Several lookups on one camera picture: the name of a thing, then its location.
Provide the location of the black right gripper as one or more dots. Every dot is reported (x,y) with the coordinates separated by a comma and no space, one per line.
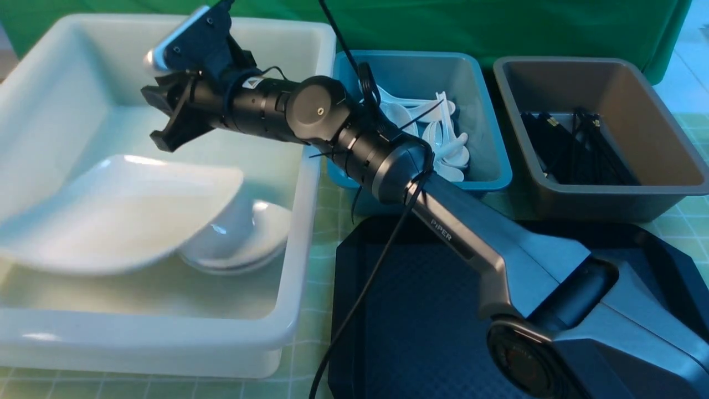
(194,103)

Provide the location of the large white square plate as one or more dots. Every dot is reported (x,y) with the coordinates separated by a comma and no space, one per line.
(121,215)

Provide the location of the white spoon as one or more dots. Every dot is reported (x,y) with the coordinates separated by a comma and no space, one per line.
(455,153)
(410,101)
(431,134)
(447,128)

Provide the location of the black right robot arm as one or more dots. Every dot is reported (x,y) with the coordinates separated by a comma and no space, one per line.
(564,323)

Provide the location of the large white plastic tub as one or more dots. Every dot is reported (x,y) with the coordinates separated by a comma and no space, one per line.
(74,100)

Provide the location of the teal plastic bin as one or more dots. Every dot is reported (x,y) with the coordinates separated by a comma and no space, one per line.
(420,75)

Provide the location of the green checked tablecloth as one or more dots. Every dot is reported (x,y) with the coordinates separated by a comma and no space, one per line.
(684,225)

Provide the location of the black serving tray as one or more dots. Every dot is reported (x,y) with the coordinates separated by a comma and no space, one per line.
(417,333)

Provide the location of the brown plastic bin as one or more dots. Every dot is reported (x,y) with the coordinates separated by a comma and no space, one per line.
(633,119)

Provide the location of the black chopsticks pile in bin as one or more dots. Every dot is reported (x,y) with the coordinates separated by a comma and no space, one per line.
(578,154)

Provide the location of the green backdrop cloth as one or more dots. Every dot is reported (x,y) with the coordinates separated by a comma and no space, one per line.
(643,33)

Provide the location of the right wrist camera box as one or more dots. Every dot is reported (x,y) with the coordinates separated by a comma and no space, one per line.
(202,42)

